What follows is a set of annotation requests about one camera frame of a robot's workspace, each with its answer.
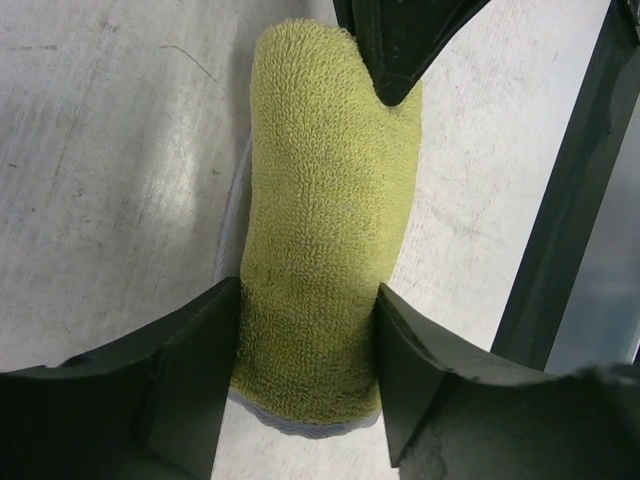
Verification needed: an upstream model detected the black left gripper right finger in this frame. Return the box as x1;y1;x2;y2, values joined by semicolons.
374;286;639;479

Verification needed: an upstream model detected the yellow green towel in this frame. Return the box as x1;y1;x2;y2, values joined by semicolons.
231;19;422;438

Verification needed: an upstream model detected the aluminium frame rail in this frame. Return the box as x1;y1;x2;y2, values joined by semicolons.
491;1;639;370

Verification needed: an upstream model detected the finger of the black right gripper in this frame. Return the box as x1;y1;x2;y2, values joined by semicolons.
333;0;488;106

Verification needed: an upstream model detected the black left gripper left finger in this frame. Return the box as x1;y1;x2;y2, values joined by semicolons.
1;277;240;479

